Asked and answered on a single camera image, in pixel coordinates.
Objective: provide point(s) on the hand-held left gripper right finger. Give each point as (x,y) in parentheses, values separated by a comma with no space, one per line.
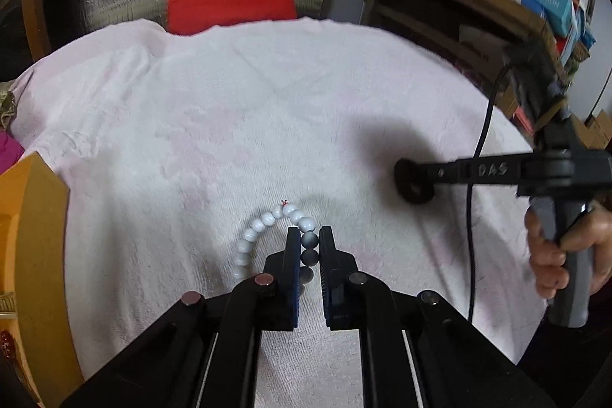
(326,288)

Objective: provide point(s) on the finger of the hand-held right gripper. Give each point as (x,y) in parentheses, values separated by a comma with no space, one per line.
(468,171)

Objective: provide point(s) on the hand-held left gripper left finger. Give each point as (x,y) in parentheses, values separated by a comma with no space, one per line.
(292,288)

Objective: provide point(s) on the orange cardboard box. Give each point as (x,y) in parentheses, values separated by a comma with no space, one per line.
(43,269)

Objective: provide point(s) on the person's right hand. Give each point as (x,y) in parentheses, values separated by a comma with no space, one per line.
(542,255)

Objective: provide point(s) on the wooden shelf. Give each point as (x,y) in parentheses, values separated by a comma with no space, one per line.
(430,16)

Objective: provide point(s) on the pale pink blanket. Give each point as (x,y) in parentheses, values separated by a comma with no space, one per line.
(215,126)

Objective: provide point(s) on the beige ribbed hair clip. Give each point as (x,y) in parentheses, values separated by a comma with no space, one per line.
(8,304)

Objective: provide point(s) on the magenta pillow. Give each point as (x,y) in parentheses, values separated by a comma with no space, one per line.
(8,152)

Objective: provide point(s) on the brown patterned cloth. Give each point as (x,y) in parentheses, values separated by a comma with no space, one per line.
(6,109)

